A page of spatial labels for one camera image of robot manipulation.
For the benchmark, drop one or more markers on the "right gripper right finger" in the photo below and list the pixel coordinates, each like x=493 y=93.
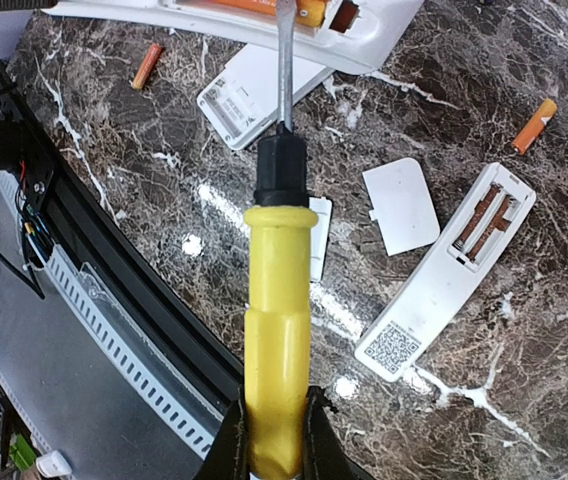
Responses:
x=323 y=454

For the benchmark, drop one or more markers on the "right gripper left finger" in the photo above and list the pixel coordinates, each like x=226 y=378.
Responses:
x=227 y=458

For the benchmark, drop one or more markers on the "yellow handled screwdriver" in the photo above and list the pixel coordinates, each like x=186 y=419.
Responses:
x=277 y=323

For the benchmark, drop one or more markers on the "small white battery cover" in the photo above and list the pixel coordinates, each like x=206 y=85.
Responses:
x=319 y=235

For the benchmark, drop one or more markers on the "white square battery cover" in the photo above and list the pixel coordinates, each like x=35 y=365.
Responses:
x=402 y=206

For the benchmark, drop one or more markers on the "slim white remote control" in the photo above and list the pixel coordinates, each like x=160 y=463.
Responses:
x=471 y=243

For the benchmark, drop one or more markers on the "white TCL air-conditioner remote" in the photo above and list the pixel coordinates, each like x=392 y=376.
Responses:
x=241 y=101

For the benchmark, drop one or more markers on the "battery in TCL remote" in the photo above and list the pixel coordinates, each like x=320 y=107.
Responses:
x=147 y=66

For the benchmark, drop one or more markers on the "battery in right remote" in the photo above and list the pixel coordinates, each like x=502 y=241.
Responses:
x=310 y=13

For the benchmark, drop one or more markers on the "orange blue battery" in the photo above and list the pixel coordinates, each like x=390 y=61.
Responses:
x=535 y=126

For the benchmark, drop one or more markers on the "white slotted cable duct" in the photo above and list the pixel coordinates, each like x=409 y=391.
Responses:
x=155 y=380

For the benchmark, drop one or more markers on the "black front rail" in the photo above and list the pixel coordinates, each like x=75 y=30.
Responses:
x=89 y=235

